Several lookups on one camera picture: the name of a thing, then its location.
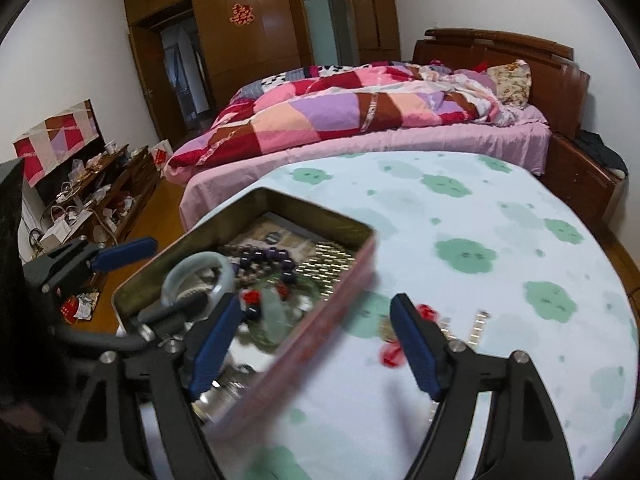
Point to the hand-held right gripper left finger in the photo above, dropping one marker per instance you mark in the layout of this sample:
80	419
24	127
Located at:
215	345

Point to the cluttered wooden tv stand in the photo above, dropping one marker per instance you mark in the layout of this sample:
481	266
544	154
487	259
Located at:
125	185

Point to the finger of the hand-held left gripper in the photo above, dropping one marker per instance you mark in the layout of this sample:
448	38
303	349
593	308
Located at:
175	310
125	255

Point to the red paper decoration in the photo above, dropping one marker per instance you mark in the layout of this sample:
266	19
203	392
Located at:
241	14

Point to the wooden bed headboard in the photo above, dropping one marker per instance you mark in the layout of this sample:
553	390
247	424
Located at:
550	80

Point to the red and white bag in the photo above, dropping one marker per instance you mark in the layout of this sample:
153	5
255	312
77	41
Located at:
161	154

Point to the pink metal tin box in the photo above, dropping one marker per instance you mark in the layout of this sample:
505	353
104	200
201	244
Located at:
320	325

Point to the wooden nightstand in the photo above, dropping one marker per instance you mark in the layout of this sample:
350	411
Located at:
580	185

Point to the patchwork cloth covered television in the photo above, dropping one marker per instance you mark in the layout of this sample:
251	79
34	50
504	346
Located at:
55	145

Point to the red packet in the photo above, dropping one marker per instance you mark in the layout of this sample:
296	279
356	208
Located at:
80	306

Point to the brown wooden wardrobe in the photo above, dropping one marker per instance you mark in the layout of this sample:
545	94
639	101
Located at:
270	60

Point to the dark clothes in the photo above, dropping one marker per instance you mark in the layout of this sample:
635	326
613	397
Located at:
600	152

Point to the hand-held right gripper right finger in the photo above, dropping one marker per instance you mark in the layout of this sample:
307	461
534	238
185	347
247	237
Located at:
415	350

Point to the white cardboard box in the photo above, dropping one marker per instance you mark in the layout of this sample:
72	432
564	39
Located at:
59	236

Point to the printed card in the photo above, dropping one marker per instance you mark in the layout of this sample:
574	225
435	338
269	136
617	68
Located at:
280	234

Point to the bed with patchwork quilt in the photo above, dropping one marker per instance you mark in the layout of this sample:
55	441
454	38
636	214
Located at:
375	145

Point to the floral pillow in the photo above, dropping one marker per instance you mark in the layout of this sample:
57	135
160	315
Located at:
512	85

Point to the pale jade bangle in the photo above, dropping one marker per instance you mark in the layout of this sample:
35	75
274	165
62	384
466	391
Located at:
226	280

